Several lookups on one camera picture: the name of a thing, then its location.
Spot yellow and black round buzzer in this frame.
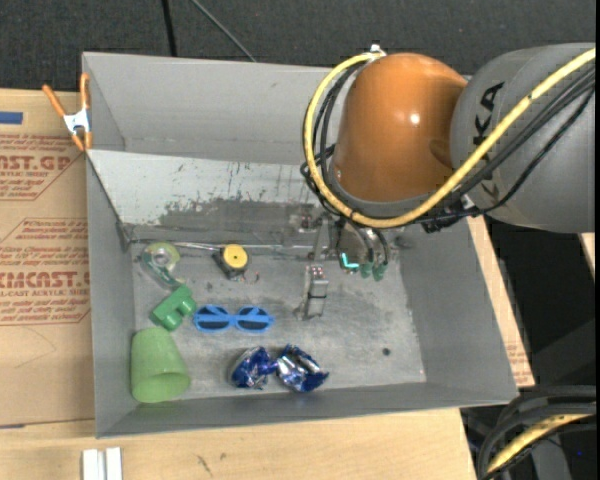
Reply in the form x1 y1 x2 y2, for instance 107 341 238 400
211 243 255 282

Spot grey metal bin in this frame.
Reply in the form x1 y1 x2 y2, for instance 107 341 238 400
81 51 521 439

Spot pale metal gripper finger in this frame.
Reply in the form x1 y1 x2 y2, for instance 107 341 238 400
303 278 330 321
293 264 326 319

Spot green letter-shaped block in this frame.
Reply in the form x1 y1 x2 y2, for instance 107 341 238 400
149 284 198 332

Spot clear green tape dispenser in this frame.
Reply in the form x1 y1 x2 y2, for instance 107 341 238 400
140 241 185 290

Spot brown cardboard board red print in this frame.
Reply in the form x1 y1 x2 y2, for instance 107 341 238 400
0 86 537 432

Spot blue foil packet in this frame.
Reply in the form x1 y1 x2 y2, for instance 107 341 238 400
273 343 330 395
227 345 279 391

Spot blue sunglasses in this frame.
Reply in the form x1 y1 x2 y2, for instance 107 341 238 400
192 305 276 337

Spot light green cup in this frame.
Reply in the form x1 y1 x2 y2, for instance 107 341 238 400
129 326 193 405

